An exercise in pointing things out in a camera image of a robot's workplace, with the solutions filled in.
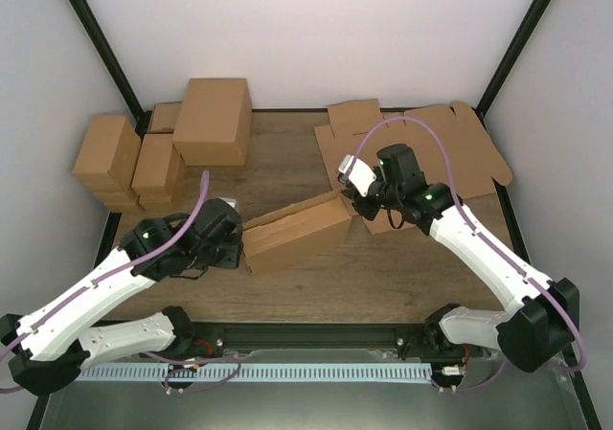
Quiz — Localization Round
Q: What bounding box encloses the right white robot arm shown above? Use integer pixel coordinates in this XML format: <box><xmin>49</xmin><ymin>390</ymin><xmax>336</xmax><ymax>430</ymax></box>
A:
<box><xmin>338</xmin><ymin>144</ymin><xmax>579</xmax><ymax>373</ymax></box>

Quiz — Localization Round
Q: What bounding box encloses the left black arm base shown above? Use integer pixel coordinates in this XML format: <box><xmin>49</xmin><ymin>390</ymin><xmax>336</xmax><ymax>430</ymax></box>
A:
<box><xmin>159</xmin><ymin>323</ymin><xmax>225</xmax><ymax>360</ymax></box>

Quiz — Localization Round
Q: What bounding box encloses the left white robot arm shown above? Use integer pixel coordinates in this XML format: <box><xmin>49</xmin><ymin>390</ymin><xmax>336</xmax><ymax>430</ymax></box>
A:
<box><xmin>1</xmin><ymin>198</ymin><xmax>243</xmax><ymax>396</ymax></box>

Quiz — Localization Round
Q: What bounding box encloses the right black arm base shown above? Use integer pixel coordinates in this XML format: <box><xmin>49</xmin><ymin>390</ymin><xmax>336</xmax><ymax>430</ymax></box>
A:
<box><xmin>394</xmin><ymin>322</ymin><xmax>485</xmax><ymax>361</ymax></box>

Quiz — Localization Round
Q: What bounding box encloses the large folded cardboard box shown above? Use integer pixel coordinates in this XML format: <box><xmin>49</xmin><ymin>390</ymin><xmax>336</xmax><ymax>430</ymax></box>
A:
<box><xmin>173</xmin><ymin>78</ymin><xmax>252</xmax><ymax>167</ymax></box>

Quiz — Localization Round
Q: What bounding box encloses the rear small cardboard box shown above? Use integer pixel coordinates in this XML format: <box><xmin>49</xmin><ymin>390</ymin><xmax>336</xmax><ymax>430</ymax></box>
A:
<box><xmin>148</xmin><ymin>102</ymin><xmax>182</xmax><ymax>134</ymax></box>

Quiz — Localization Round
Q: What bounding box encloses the stack of flat cardboard blanks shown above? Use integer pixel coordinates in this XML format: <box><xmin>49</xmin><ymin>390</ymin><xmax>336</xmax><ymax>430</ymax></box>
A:
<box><xmin>313</xmin><ymin>99</ymin><xmax>514</xmax><ymax>236</ymax></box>

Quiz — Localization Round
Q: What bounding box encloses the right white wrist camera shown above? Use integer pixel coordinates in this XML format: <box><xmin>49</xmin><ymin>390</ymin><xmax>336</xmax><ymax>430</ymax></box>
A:
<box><xmin>337</xmin><ymin>154</ymin><xmax>376</xmax><ymax>197</ymax></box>

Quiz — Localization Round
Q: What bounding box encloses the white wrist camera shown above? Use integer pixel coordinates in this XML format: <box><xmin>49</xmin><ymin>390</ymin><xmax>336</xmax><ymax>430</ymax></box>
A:
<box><xmin>216</xmin><ymin>197</ymin><xmax>238</xmax><ymax>215</ymax></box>
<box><xmin>337</xmin><ymin>154</ymin><xmax>376</xmax><ymax>197</ymax></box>

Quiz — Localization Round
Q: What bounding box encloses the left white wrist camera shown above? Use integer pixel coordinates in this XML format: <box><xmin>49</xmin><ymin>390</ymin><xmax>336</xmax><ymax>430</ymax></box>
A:
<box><xmin>216</xmin><ymin>197</ymin><xmax>238</xmax><ymax>215</ymax></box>

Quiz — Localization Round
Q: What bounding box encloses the black aluminium frame rail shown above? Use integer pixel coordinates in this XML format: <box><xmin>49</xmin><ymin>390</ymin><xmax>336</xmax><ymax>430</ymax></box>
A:
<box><xmin>60</xmin><ymin>322</ymin><xmax>567</xmax><ymax>354</ymax></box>

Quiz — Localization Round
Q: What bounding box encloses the light blue slotted cable duct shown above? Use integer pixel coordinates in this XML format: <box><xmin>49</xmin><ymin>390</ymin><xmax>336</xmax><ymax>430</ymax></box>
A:
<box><xmin>78</xmin><ymin>363</ymin><xmax>432</xmax><ymax>384</ymax></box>

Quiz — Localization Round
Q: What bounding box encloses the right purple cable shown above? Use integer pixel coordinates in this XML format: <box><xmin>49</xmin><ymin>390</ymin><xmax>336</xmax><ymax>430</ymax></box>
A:
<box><xmin>352</xmin><ymin>116</ymin><xmax>590</xmax><ymax>395</ymax></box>

